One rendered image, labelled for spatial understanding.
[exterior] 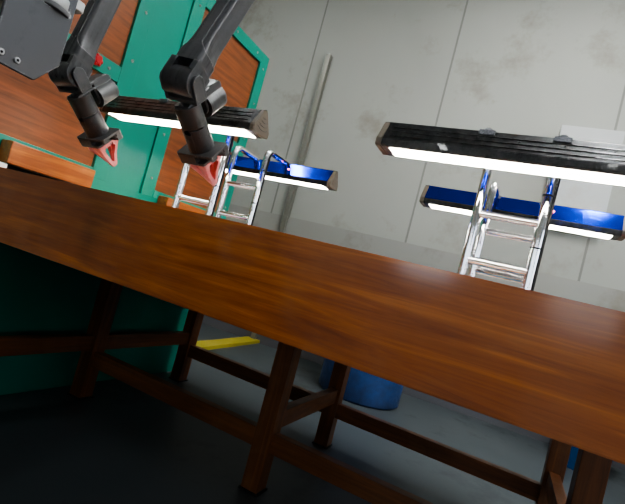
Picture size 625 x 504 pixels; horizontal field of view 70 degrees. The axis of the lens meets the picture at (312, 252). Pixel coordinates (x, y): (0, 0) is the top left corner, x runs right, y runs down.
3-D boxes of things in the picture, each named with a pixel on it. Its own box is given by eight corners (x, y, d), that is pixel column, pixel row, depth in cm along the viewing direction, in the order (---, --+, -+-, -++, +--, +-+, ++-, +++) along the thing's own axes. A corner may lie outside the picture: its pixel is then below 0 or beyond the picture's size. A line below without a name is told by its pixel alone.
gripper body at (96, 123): (97, 131, 124) (84, 106, 119) (123, 135, 119) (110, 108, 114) (79, 143, 120) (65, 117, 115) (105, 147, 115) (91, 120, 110)
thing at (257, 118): (253, 129, 121) (260, 103, 122) (98, 110, 148) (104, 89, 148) (268, 140, 128) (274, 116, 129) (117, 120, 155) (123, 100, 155)
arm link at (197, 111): (166, 104, 93) (187, 106, 91) (186, 90, 97) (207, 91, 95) (177, 134, 98) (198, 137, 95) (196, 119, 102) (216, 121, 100)
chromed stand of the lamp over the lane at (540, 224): (526, 346, 90) (578, 133, 91) (427, 318, 98) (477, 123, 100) (524, 342, 107) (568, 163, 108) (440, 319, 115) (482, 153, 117)
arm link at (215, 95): (156, 71, 90) (191, 79, 87) (191, 50, 97) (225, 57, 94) (170, 125, 98) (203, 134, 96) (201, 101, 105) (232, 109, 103)
